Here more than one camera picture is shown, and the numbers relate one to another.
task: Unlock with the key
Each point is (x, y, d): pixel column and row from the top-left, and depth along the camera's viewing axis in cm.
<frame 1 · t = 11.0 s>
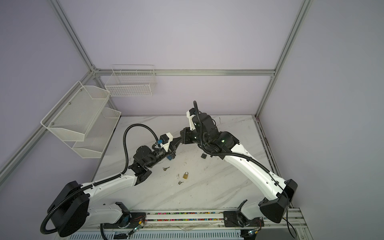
left hand: (181, 137, 72), fingers closed
right hand: (178, 131, 67), fingers closed
black padlock: (203, 156, 100), on the table
brass padlock: (185, 175, 90), on the table
key near blue padlock: (165, 169, 93), on the table
key near brass padlock: (180, 182, 88), on the table

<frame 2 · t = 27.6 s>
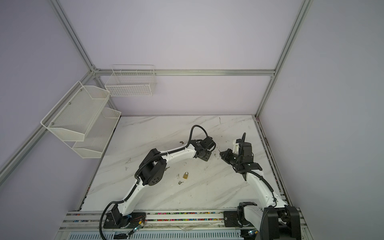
left hand: (203, 154, 97), fingers open
right hand: (219, 152, 84), fingers closed
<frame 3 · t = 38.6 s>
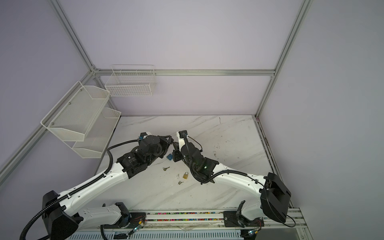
left hand: (173, 139, 74), fingers open
right hand: (170, 144, 73), fingers closed
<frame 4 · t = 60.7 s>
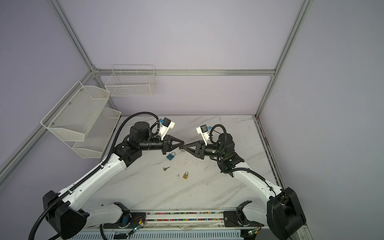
left hand: (181, 143, 67), fingers closed
right hand: (184, 149, 67), fingers closed
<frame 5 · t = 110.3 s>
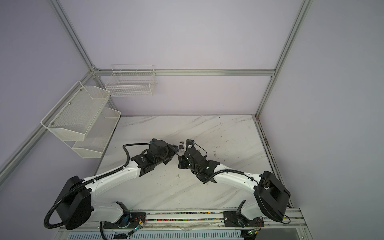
left hand: (177, 148, 83), fingers open
right hand: (176, 158, 79), fingers closed
